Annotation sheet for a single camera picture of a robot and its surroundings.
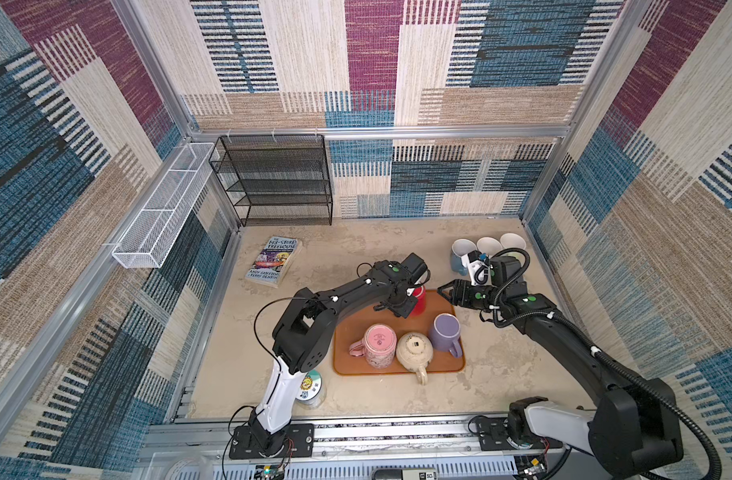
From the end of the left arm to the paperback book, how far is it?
431mm

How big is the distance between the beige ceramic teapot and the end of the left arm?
69 millimetres

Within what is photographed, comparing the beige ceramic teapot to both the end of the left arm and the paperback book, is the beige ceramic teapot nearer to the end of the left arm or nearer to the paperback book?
the end of the left arm

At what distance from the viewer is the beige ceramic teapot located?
793 millimetres

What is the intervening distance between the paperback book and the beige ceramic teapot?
1.54 feet

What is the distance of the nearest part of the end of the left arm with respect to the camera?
67cm

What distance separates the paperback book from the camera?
1039 mm
